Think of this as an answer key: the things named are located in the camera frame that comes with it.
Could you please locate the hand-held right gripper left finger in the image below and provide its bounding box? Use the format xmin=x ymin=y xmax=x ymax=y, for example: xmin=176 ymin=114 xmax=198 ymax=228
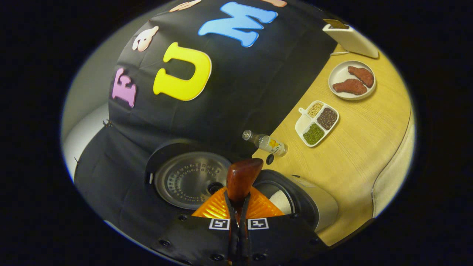
xmin=150 ymin=187 xmax=239 ymax=266

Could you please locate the brown wooden spoon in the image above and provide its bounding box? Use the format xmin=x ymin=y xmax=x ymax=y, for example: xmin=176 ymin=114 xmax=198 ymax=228
xmin=225 ymin=158 xmax=264 ymax=265

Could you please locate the black backdrop cloth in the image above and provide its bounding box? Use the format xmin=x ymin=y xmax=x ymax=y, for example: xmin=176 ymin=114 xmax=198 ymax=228
xmin=74 ymin=0 xmax=338 ymax=255

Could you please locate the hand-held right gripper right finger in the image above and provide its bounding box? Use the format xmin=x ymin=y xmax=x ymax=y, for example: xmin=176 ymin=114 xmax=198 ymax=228
xmin=240 ymin=187 xmax=327 ymax=266

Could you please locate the small clear glass bottle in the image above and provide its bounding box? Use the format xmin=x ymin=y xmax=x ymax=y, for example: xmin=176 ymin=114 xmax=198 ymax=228
xmin=242 ymin=130 xmax=288 ymax=157

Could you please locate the white rice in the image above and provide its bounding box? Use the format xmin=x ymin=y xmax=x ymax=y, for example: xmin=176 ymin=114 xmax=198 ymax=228
xmin=269 ymin=190 xmax=292 ymax=215

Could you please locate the white divided bean dish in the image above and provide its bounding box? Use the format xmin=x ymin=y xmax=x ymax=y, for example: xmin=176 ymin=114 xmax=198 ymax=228
xmin=295 ymin=100 xmax=340 ymax=147

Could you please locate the round white plate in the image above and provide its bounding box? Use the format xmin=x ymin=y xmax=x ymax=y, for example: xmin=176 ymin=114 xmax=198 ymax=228
xmin=328 ymin=60 xmax=377 ymax=101

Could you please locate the white toaster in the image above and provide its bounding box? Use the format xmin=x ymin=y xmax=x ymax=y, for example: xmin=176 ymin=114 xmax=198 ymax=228
xmin=322 ymin=18 xmax=380 ymax=59

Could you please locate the reddish brown meat piece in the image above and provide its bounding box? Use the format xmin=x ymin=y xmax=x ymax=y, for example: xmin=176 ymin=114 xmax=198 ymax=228
xmin=348 ymin=66 xmax=375 ymax=88
xmin=332 ymin=78 xmax=367 ymax=96

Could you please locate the brown bread slice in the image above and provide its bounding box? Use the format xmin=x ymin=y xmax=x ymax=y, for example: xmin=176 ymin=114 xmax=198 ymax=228
xmin=323 ymin=18 xmax=350 ymax=29

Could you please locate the dark grey rice cooker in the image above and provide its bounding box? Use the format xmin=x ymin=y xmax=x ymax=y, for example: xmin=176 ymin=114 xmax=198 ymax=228
xmin=145 ymin=139 xmax=338 ymax=233

